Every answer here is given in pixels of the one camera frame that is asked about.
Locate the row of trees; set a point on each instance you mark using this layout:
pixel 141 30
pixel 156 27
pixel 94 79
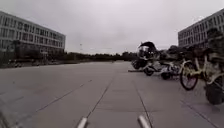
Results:
pixel 100 56

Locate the grey concrete slab pavement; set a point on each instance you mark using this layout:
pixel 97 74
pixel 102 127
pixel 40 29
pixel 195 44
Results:
pixel 83 90

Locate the robot's own part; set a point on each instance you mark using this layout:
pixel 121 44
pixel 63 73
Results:
pixel 144 122
pixel 82 122

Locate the row of parked bicycles and scooters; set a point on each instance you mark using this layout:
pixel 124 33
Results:
pixel 196 68

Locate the long pale gridded building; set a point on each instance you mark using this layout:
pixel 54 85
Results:
pixel 30 35

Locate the grey gridded building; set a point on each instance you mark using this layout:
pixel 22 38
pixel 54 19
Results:
pixel 200 31

